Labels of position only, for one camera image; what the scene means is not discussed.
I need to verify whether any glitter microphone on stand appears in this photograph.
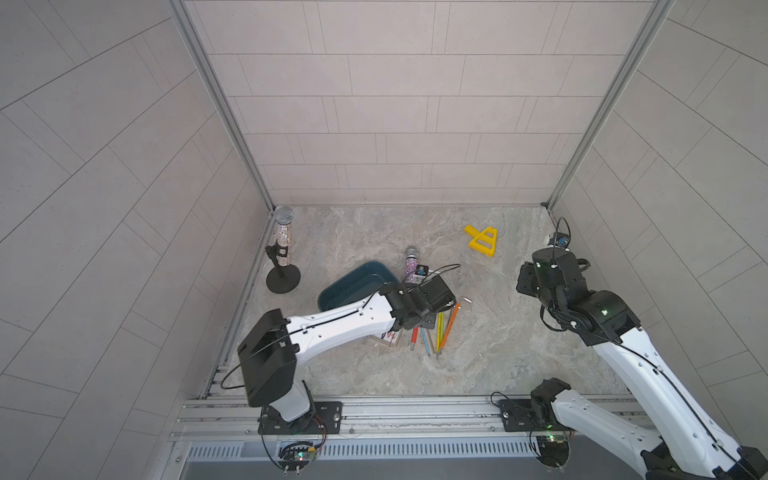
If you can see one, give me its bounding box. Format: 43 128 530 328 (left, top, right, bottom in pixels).
274 205 294 267

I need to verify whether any aluminium front rail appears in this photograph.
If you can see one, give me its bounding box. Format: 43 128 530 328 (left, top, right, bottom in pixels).
169 393 653 442

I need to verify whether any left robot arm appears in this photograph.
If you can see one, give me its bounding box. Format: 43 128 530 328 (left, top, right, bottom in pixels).
237 275 456 423

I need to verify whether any red hex key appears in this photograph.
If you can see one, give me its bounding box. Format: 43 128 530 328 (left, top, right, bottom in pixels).
410 327 418 351

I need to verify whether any yellow plastic bracket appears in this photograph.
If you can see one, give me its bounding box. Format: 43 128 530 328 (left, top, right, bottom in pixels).
464 225 498 257

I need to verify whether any small card box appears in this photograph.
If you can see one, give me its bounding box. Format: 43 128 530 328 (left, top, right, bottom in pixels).
369 331 401 348

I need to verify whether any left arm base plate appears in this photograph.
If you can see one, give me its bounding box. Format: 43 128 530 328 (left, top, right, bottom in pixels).
258 401 343 435

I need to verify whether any purple glitter microphone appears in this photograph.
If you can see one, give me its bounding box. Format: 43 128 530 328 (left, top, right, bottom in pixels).
404 246 419 283

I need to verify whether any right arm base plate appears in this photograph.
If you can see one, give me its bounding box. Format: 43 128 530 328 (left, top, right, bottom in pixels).
492 397 573 435

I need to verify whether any right circuit board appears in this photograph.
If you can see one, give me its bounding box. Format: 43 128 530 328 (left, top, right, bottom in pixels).
535 435 570 471

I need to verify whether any black microphone stand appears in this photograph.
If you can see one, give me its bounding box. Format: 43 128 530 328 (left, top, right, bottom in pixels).
265 242 301 294

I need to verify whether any left circuit board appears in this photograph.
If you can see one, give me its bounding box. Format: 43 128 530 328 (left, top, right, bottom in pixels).
277 441 321 475

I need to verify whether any circuit board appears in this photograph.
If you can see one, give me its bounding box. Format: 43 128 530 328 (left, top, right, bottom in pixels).
277 441 321 475
535 435 570 471

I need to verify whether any teal plastic storage box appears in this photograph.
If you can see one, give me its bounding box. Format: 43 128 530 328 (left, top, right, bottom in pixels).
317 261 397 311

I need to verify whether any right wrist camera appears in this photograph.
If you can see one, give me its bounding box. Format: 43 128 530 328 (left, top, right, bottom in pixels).
547 232 571 249

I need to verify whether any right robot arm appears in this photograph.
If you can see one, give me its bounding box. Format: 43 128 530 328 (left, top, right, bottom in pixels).
516 246 767 479

